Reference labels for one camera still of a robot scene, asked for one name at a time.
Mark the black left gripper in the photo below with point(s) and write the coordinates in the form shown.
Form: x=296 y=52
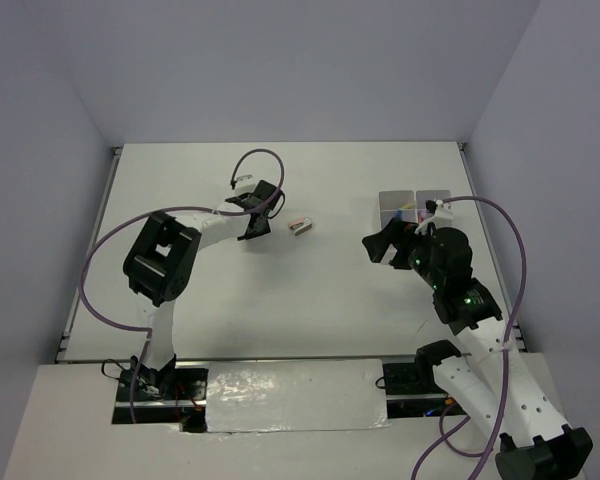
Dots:
x=250 y=236

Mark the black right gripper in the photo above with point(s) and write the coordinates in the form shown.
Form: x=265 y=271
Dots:
x=377 y=244

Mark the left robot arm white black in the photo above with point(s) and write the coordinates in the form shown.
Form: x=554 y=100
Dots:
x=160 y=263

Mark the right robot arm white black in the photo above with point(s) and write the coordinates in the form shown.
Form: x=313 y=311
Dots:
x=481 y=369

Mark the pink mini stapler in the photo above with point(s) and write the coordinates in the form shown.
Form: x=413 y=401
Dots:
x=301 y=225

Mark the white compartment organizer box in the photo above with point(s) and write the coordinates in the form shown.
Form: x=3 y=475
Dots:
x=389 y=201

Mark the silver foil covered panel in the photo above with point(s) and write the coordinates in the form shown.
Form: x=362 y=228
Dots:
x=295 y=396

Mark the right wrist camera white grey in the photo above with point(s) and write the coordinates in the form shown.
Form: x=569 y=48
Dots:
x=438 y=215

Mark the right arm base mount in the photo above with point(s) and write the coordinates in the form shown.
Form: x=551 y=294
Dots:
x=406 y=394

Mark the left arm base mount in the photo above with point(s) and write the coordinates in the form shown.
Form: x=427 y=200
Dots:
x=183 y=405

